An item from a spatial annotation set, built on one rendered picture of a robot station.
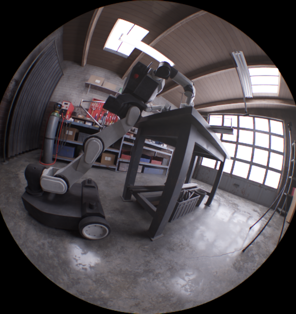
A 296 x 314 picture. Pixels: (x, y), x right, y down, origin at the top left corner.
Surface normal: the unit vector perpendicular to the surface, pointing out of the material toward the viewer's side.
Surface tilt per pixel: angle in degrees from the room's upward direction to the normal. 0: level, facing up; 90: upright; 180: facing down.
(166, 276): 0
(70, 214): 0
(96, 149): 90
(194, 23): 174
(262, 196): 90
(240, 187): 90
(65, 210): 0
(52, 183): 90
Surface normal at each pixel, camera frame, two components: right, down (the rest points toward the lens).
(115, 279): 0.25, -0.97
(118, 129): 0.17, 0.39
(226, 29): -0.19, 0.98
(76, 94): 0.54, 0.20
